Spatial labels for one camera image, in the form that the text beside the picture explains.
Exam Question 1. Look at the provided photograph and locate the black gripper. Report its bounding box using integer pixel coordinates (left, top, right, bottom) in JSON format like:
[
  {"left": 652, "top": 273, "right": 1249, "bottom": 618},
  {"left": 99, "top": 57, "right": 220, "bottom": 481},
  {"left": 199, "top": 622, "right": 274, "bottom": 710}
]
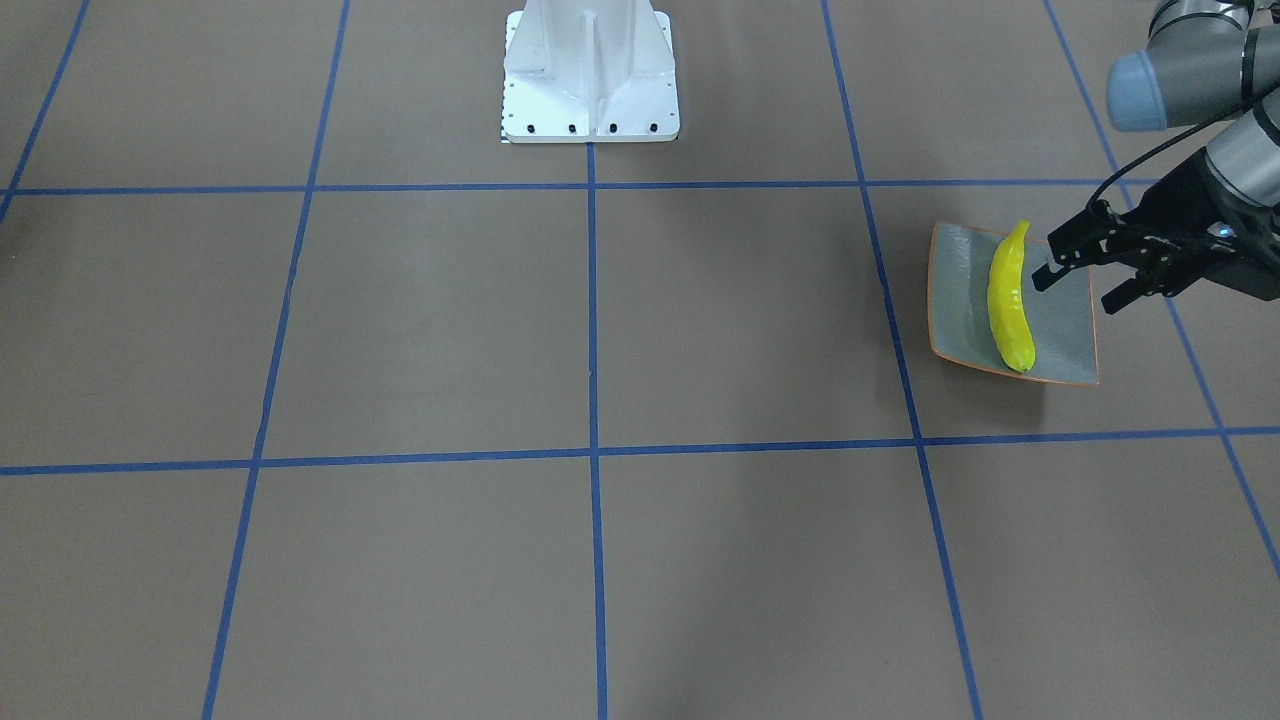
[{"left": 1030, "top": 149, "right": 1279, "bottom": 315}]

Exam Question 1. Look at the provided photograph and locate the yellow banana curved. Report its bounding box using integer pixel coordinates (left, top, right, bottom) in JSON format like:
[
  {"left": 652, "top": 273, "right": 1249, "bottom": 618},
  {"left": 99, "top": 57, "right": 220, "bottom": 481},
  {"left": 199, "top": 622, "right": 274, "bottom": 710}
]
[{"left": 986, "top": 220, "right": 1037, "bottom": 373}]

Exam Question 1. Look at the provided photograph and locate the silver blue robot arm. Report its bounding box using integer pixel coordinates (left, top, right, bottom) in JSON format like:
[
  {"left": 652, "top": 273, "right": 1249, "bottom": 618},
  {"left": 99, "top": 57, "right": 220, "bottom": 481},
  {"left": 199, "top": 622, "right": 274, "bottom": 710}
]
[{"left": 1032, "top": 1, "right": 1279, "bottom": 314}]

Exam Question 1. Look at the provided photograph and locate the grey square plate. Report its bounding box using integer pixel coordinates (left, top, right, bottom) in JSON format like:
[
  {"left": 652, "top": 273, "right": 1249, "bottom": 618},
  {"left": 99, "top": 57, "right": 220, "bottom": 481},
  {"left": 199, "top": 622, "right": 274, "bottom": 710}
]
[{"left": 927, "top": 222, "right": 1100, "bottom": 387}]

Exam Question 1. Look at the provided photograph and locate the black camera cable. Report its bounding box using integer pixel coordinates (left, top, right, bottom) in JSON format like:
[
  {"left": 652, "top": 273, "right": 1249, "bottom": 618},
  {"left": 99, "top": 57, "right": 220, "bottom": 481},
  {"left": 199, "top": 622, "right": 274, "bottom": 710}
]
[{"left": 1088, "top": 110, "right": 1245, "bottom": 217}]

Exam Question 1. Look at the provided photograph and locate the white pedestal column base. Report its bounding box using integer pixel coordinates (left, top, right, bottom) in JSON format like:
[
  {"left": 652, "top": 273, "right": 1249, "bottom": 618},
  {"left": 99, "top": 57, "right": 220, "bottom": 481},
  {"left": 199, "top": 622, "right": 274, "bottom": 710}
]
[{"left": 500, "top": 1, "right": 681, "bottom": 143}]

